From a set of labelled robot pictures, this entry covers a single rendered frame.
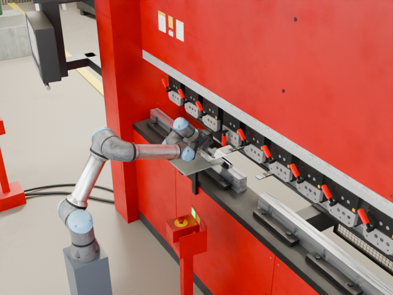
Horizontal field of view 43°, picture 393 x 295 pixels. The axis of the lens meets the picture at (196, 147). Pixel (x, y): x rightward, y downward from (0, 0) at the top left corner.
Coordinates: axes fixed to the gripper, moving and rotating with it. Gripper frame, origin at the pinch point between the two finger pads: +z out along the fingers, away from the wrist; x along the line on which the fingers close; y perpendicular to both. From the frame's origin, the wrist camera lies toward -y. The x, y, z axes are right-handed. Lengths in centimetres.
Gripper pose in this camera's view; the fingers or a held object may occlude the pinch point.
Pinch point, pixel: (210, 155)
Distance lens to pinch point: 294.2
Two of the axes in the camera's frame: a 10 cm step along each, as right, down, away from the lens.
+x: -5.4, -4.3, 7.3
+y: 6.4, -7.7, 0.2
